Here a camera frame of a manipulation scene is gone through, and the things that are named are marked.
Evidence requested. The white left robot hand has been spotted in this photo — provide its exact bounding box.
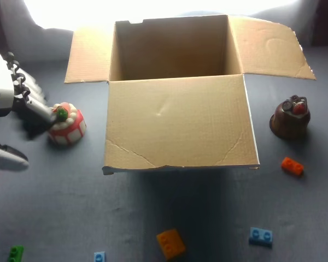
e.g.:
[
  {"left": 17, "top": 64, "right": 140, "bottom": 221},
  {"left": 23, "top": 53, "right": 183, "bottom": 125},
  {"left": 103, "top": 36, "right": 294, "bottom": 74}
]
[{"left": 0, "top": 50, "right": 60, "bottom": 172}]

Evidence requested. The pink strawberry toy cake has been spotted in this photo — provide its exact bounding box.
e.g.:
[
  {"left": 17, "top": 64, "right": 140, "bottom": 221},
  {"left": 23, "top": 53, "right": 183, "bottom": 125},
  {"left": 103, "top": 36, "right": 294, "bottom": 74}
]
[{"left": 47, "top": 102, "right": 87, "bottom": 146}]

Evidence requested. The brown cardboard box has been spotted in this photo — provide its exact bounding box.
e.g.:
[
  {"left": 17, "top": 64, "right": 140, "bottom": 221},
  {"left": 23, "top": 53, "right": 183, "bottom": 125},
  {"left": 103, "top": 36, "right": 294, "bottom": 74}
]
[{"left": 64, "top": 14, "right": 317, "bottom": 176}]

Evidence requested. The chocolate toy cake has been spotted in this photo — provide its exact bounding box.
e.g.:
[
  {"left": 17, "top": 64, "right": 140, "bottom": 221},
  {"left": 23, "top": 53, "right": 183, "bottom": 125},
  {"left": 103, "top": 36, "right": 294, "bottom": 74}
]
[{"left": 269, "top": 94, "right": 312, "bottom": 140}]

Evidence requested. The grey table cloth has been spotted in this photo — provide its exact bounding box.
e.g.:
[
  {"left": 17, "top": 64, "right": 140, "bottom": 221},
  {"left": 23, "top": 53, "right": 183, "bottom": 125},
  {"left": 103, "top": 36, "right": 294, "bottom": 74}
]
[{"left": 0, "top": 10, "right": 328, "bottom": 262}]

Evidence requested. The green toy brick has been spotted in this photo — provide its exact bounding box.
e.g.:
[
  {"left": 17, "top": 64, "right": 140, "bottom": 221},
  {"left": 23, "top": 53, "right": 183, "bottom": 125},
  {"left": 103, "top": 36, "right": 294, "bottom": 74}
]
[{"left": 7, "top": 245, "right": 25, "bottom": 262}]

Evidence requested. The yellow toy brick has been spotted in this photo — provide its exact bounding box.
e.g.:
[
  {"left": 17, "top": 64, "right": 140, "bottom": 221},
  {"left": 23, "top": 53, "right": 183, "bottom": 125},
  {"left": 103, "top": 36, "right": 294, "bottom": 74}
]
[{"left": 156, "top": 229, "right": 186, "bottom": 260}]

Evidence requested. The orange toy brick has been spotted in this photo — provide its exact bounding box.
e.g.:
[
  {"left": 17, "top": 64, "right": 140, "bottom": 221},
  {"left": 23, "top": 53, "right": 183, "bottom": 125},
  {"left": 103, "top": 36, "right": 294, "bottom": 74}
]
[{"left": 280, "top": 157, "right": 304, "bottom": 177}]

